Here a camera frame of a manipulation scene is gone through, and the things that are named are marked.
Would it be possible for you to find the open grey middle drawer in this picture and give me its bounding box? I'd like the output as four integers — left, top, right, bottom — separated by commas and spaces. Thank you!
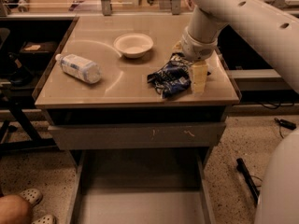
66, 148, 216, 224

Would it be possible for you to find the black stand leg bar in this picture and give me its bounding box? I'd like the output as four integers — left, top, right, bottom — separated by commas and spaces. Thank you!
236, 158, 260, 204

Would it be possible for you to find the blue chip bag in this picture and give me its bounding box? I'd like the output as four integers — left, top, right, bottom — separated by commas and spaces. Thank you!
147, 53, 194, 99

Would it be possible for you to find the closed grey top drawer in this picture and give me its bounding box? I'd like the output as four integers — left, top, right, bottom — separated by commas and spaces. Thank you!
49, 122, 226, 150

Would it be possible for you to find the black plug adapter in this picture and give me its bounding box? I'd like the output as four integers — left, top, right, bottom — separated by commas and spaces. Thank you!
274, 118, 296, 131

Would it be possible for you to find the white perforated clog shoe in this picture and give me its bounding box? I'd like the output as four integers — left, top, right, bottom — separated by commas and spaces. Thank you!
20, 189, 43, 206

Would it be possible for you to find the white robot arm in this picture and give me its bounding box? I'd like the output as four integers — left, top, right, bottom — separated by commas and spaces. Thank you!
180, 0, 299, 224

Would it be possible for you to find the person's bare knee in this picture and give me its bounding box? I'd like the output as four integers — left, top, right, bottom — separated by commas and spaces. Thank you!
0, 195, 33, 224

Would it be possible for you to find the black bag on shelf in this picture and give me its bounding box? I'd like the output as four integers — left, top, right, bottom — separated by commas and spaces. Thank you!
8, 52, 34, 86

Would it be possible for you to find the grey cabinet with drawers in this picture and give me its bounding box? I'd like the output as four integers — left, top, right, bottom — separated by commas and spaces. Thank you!
32, 13, 243, 224

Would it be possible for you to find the black table frame leg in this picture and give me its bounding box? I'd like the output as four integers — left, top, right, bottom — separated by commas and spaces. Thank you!
0, 93, 57, 153

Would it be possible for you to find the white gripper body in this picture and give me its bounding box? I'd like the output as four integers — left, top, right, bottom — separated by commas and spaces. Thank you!
180, 28, 218, 62

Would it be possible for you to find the clear plastic water bottle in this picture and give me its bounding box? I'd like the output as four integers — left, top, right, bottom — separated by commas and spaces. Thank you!
55, 54, 101, 84

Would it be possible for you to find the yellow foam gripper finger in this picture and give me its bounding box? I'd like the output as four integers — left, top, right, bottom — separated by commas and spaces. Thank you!
172, 41, 182, 53
190, 61, 207, 93

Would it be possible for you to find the white paper bowl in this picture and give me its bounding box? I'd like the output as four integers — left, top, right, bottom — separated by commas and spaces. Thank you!
114, 33, 153, 59

